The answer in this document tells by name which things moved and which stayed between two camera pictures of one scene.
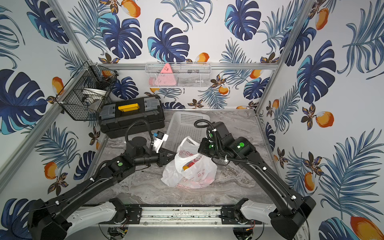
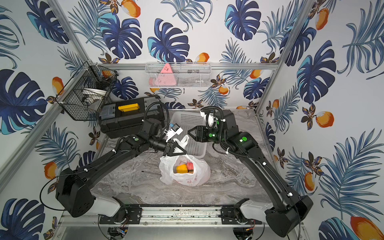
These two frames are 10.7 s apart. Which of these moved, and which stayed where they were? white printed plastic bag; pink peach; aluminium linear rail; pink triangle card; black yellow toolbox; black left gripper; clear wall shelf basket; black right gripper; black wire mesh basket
Moved: pink peach; black left gripper; white printed plastic bag; black right gripper
Stayed: aluminium linear rail; black wire mesh basket; clear wall shelf basket; pink triangle card; black yellow toolbox
